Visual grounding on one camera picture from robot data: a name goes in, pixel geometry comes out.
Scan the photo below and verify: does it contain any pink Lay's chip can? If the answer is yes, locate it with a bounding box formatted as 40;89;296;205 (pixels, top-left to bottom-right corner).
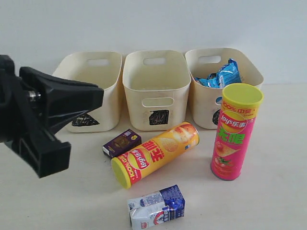
211;83;264;181

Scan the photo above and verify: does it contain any purple chocolate box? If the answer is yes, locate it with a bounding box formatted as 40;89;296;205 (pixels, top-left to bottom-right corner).
102;129;142;159

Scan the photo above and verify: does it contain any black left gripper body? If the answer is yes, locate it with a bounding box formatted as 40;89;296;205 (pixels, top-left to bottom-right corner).
0;55;31;153

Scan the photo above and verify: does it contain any cream bin with circle mark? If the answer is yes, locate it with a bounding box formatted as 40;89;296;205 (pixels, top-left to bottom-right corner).
185;47;264;129

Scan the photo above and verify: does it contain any cream bin with triangle mark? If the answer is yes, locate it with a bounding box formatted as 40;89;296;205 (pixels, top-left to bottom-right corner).
53;51;124;133

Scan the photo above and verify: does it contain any blue white milk carton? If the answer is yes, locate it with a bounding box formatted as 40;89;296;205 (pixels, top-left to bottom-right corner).
127;185;185;230

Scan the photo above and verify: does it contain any cream bin with square mark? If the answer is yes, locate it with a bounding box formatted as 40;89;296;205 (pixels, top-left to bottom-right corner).
122;50;191;131

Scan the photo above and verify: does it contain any blue instant noodle bag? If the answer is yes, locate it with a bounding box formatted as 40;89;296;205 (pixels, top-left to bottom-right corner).
194;58;242;89

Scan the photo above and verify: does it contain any yellow Lay's chip can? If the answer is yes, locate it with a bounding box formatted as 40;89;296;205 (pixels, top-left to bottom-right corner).
111;122;200;189

